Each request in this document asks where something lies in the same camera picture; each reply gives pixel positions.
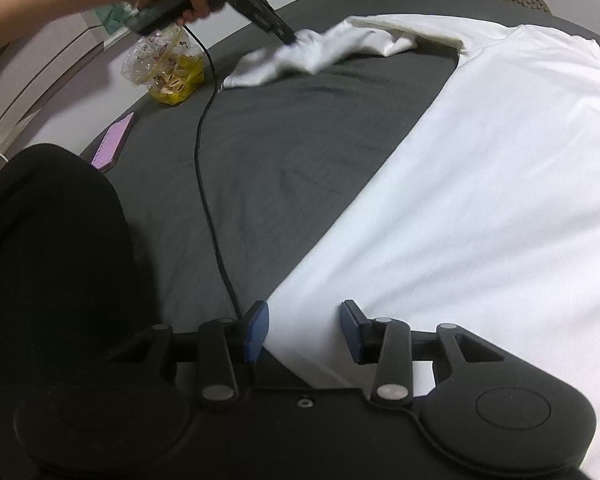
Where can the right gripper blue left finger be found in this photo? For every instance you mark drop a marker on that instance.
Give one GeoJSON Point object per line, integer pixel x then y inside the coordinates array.
{"type": "Point", "coordinates": [254, 329]}

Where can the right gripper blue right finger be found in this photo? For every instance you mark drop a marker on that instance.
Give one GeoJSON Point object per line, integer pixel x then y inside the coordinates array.
{"type": "Point", "coordinates": [361, 334]}

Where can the person black clothed leg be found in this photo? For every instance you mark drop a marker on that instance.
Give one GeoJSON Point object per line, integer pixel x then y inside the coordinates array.
{"type": "Point", "coordinates": [86, 370]}

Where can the clear snack bag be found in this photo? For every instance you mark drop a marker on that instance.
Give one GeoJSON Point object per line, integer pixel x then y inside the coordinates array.
{"type": "Point", "coordinates": [167, 64]}

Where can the smartphone with pink screen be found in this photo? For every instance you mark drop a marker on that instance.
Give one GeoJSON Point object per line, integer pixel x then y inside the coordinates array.
{"type": "Point", "coordinates": [110, 147]}

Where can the white long-sleeve shirt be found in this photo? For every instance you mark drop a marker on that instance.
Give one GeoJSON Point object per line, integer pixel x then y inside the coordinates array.
{"type": "Point", "coordinates": [487, 214]}

